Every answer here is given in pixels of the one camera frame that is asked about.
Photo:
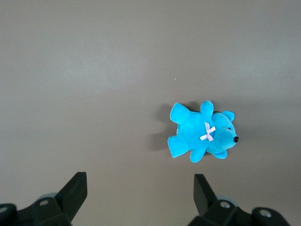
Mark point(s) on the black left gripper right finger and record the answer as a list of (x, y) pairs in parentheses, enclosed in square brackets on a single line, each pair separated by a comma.
[(204, 197)]

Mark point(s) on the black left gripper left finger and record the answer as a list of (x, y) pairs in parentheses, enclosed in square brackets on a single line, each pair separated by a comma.
[(68, 197)]

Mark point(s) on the blue teddy bear plush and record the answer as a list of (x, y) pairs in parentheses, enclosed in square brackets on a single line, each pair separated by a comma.
[(192, 127)]

